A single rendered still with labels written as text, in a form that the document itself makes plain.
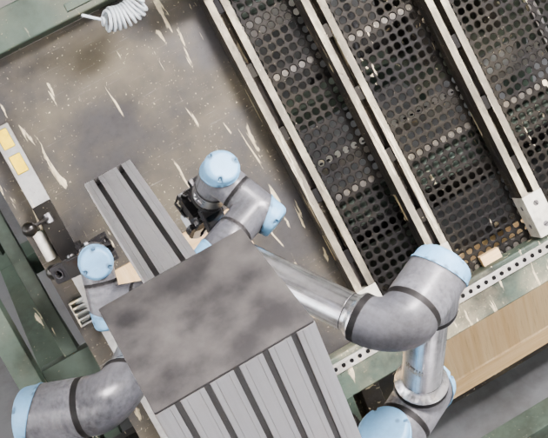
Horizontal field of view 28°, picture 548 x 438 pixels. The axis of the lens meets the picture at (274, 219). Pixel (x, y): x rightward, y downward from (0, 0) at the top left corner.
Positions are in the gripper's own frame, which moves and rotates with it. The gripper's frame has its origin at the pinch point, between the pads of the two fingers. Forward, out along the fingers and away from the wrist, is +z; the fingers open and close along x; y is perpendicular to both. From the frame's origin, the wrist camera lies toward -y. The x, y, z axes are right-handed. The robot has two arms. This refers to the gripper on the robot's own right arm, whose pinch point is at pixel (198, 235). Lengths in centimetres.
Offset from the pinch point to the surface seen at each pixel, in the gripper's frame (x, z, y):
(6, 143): 17, 28, 53
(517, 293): -79, 37, -53
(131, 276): 6.3, 42.8, 9.5
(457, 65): -92, 10, 5
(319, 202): -44, 31, -3
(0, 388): 26, 237, 41
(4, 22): 4, 11, 74
